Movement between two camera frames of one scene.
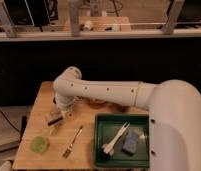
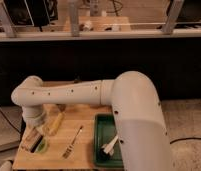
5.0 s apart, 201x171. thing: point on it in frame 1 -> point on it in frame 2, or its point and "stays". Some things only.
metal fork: (69, 149) stays
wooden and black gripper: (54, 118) -> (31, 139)
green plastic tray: (107, 125) stays
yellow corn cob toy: (53, 130) stays
